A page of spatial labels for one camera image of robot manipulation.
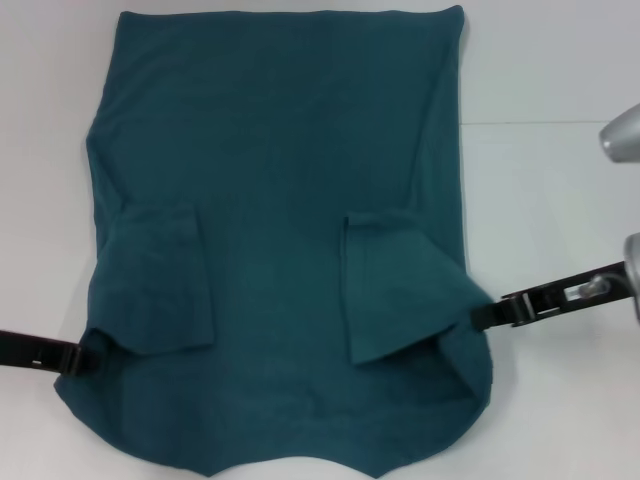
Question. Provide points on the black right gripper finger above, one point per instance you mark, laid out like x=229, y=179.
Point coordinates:
x=515, y=305
x=500, y=322

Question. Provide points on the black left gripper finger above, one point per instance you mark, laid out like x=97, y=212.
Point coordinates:
x=82, y=352
x=82, y=367

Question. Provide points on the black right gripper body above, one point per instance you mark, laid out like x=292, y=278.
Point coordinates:
x=565, y=297

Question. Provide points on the blue shirt with FREE print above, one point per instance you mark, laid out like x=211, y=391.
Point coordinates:
x=280, y=250

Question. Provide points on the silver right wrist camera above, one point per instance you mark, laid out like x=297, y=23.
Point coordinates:
x=622, y=135

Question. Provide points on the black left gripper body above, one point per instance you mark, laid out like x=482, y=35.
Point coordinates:
x=30, y=350

